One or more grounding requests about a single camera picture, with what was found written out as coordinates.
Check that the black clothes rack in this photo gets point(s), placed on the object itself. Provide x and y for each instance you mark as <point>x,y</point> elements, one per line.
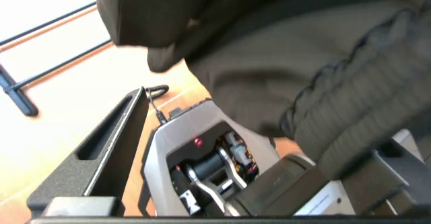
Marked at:
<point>21,103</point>

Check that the black garment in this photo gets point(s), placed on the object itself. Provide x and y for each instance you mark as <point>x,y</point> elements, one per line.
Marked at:
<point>269,82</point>

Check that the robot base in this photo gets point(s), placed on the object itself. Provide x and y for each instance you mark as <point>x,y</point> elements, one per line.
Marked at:
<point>175,133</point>

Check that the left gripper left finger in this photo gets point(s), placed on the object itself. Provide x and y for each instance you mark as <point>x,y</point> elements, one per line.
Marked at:
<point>114,163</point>

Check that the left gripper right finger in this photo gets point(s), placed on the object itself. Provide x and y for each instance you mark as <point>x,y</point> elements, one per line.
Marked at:
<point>377,190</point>

